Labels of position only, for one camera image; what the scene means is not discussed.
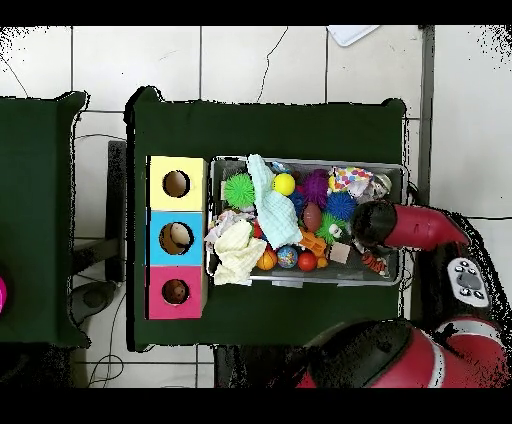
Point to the mint green waffle cloth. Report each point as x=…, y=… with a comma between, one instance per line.
x=278, y=216

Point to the cream waffle cloth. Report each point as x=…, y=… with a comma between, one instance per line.
x=238, y=254

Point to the multicoloured patterned cloth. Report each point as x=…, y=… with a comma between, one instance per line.
x=352, y=178

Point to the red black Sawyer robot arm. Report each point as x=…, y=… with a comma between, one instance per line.
x=420, y=228

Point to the clear mesh bin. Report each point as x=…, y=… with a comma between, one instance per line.
x=230, y=168

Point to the wooden box with three holes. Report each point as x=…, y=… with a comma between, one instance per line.
x=176, y=204

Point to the plain green spiky ball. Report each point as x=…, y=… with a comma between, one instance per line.
x=239, y=191

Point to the smooth yellow ball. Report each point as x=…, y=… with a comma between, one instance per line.
x=283, y=184

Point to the brown toy football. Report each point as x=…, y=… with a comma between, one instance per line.
x=311, y=217

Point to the purple spiky toy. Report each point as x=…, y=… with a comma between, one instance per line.
x=316, y=188

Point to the green spiky ball with eyes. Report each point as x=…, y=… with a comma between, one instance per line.
x=328, y=230

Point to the plain blue spiky ball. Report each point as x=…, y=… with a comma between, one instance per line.
x=340, y=206

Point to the dark green tablecloth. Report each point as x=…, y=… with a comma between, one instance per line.
x=280, y=128

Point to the tiger plush toy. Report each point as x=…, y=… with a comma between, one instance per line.
x=374, y=262

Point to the grey round base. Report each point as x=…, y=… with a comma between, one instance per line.
x=94, y=298

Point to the white flat board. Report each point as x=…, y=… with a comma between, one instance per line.
x=352, y=34

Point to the red round disc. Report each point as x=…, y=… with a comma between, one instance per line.
x=2, y=294

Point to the grey metal rail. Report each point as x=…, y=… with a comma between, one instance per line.
x=426, y=80

